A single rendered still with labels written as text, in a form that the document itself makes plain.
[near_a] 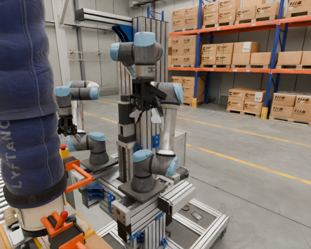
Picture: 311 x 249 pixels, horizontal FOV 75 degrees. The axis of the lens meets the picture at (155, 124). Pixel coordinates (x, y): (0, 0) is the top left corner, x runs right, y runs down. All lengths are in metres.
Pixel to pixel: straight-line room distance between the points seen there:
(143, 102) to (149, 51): 0.18
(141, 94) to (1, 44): 0.44
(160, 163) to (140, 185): 0.19
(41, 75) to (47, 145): 0.25
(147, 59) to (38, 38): 0.35
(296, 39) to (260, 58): 1.58
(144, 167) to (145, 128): 0.30
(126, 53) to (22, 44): 0.36
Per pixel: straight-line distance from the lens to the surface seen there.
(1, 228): 1.22
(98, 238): 1.18
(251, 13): 7.95
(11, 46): 0.76
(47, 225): 0.94
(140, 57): 0.74
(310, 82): 8.72
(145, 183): 1.24
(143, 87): 0.75
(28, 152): 0.83
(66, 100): 1.20
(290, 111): 7.50
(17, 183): 0.89
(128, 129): 1.37
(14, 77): 0.77
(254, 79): 9.08
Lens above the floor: 1.77
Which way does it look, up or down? 17 degrees down
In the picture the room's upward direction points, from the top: straight up
